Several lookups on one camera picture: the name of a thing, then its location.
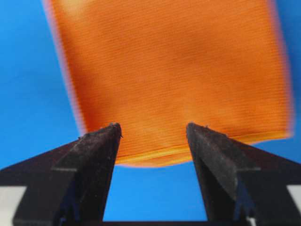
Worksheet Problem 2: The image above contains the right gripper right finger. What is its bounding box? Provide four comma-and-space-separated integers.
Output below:
186, 123, 301, 226

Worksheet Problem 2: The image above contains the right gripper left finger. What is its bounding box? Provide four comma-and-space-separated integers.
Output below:
0, 123, 122, 226

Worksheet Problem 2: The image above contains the orange towel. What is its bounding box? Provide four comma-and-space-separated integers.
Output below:
44, 0, 294, 167

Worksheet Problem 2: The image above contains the blue table cloth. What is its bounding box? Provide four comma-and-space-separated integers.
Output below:
0, 0, 301, 221

